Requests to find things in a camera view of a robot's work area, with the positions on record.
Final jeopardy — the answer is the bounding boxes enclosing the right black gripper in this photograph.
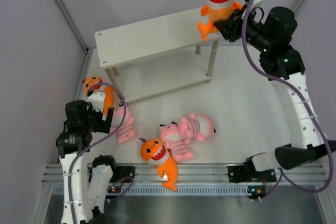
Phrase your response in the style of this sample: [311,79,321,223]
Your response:
[213,3,271,52]

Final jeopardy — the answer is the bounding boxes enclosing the purple cable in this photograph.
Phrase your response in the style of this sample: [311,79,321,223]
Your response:
[240,0,330,201]
[67,82,134,224]

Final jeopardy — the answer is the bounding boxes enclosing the pink striped plush right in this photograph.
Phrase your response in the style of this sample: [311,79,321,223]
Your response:
[178,113,216,144]

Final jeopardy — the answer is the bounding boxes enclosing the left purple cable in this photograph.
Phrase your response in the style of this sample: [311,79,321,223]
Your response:
[67,82,134,224]

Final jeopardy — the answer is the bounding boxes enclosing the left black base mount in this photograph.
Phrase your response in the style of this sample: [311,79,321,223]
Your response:
[110,165,135,183]

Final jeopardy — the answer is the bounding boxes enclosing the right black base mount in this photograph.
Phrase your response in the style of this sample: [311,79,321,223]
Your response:
[227,165,277,183]

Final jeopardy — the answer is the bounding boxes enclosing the pink striped plush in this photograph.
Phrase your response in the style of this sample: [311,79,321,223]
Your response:
[159,121,195,163]
[111,102,138,144]
[178,113,216,144]

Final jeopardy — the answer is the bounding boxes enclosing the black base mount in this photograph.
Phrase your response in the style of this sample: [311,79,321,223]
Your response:
[110,165,135,183]
[227,165,277,183]

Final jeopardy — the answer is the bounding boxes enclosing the pink striped plush left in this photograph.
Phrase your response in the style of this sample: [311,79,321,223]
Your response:
[111,102,138,144]

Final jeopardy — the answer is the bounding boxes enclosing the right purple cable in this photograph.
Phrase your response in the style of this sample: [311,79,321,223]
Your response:
[240,0,330,201]

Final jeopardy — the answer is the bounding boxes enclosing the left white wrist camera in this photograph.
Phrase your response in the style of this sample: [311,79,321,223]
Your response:
[88,90,106,113]

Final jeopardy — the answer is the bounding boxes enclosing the pink striped plush centre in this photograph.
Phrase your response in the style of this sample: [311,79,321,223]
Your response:
[159,121,195,163]

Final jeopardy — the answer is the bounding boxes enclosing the white two-tier wooden shelf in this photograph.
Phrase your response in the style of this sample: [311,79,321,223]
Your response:
[95,8,221,103]

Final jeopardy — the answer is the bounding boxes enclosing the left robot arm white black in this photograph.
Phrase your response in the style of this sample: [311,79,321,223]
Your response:
[56,100,119,223]

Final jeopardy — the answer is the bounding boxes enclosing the aluminium front rail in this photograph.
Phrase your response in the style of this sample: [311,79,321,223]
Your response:
[41,163,329,196]

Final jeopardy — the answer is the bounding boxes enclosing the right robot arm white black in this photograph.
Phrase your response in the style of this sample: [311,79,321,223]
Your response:
[214,7,335,180]

